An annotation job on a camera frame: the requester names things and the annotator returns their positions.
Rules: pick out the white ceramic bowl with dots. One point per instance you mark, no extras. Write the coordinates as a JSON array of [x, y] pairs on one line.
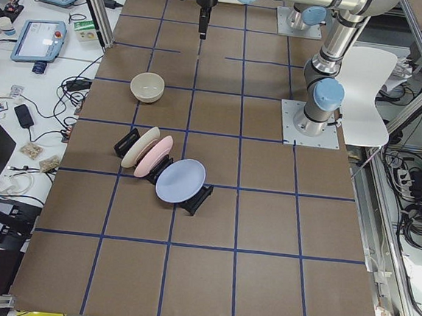
[[147, 87]]

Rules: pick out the green white carton box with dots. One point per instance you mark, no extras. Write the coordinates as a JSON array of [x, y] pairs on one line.
[[85, 30]]

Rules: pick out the black power adapter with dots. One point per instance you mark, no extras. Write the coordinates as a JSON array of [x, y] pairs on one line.
[[78, 85]]

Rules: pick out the pink plate in rack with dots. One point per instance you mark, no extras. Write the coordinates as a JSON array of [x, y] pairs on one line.
[[153, 157]]

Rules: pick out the beige plate in rack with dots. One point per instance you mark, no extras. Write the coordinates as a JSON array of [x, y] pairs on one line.
[[141, 147]]

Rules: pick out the blue plate in rack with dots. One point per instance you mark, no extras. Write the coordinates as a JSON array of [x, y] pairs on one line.
[[180, 181]]

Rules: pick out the near blue teach pendant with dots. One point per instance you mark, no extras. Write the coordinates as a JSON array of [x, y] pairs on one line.
[[39, 41]]

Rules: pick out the white chair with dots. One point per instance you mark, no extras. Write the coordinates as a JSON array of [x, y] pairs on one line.
[[363, 72]]

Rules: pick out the black plate rack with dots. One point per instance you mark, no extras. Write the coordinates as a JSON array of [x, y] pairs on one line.
[[192, 204]]

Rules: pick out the black phone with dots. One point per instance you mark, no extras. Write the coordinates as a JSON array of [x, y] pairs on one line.
[[24, 116]]

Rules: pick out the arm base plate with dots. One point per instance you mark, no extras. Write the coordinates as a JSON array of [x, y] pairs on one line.
[[298, 130], [283, 28]]

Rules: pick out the aluminium frame post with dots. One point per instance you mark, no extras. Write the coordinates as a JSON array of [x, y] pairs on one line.
[[102, 26]]

